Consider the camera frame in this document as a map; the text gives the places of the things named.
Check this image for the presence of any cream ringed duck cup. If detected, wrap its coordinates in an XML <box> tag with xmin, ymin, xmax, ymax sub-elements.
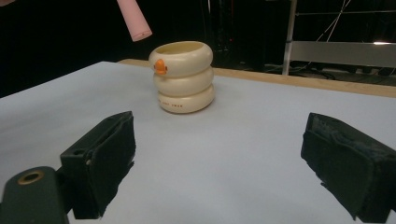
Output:
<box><xmin>148</xmin><ymin>40</ymin><xmax>216</xmax><ymax>115</ymax></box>

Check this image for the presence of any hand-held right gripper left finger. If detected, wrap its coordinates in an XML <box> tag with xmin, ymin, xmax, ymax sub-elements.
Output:
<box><xmin>60</xmin><ymin>110</ymin><xmax>137</xmax><ymax>220</ymax></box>

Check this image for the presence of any white cable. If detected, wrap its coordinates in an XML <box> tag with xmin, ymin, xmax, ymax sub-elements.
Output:
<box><xmin>316</xmin><ymin>0</ymin><xmax>353</xmax><ymax>43</ymax></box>

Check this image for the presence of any pink hairbrush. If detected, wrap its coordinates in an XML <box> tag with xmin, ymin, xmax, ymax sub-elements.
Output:
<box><xmin>116</xmin><ymin>0</ymin><xmax>153</xmax><ymax>43</ymax></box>

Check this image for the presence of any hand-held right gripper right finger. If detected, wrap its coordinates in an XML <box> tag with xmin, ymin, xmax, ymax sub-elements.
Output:
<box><xmin>300</xmin><ymin>112</ymin><xmax>396</xmax><ymax>224</ymax></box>

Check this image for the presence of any metal stand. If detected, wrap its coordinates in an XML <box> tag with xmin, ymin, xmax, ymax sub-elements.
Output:
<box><xmin>281</xmin><ymin>0</ymin><xmax>396</xmax><ymax>76</ymax></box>

